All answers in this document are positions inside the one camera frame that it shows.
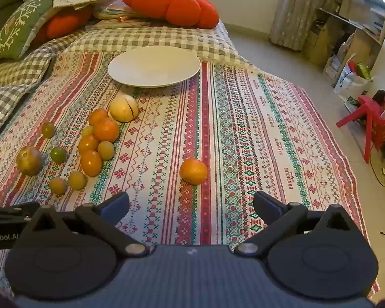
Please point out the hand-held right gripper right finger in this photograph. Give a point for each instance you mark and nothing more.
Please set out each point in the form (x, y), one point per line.
(269, 207)

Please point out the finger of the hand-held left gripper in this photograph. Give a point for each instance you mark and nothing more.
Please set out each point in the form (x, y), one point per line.
(9, 211)

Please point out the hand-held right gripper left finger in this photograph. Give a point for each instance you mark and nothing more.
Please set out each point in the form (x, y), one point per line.
(115, 203)

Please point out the yellow plum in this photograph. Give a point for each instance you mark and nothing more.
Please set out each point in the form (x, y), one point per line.
(87, 131)
(106, 150)
(57, 185)
(77, 180)

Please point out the glossy orange tomato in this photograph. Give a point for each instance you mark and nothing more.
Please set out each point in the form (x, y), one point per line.
(88, 144)
(91, 163)

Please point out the brown round fruit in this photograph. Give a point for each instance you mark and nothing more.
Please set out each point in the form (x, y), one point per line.
(29, 161)

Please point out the orange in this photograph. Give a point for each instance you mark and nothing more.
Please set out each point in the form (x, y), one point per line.
(106, 130)
(98, 115)
(193, 171)

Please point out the green plum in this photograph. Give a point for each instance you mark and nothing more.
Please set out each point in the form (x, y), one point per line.
(58, 154)
(48, 129)

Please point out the pale yellow round fruit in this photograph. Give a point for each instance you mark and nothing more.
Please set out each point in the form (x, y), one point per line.
(123, 108)

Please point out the white fluted plate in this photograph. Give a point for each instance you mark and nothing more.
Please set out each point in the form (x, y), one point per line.
(154, 65)

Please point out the striped patterned blanket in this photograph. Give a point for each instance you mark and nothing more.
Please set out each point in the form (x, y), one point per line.
(243, 134)

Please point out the red plastic stool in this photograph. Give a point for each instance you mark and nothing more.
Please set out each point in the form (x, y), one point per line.
(367, 110)

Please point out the white shopping bag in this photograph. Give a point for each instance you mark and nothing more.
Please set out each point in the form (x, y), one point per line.
(351, 83)

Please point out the grey checkered quilt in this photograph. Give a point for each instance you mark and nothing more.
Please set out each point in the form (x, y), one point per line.
(147, 38)

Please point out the green patterned pillow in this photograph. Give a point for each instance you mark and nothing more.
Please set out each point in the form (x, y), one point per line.
(16, 30)

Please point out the orange round cushion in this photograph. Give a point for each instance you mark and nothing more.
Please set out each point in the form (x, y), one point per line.
(65, 22)

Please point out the folded cloth stack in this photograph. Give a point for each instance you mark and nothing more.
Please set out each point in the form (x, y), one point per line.
(115, 14)

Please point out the patterned curtain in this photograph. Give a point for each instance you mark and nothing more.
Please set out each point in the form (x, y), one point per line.
(295, 9)

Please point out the wooden shelf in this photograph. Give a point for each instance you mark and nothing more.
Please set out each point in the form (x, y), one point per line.
(353, 22)

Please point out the red tomato-shaped cushion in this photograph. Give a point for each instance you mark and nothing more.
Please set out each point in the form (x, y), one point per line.
(170, 4)

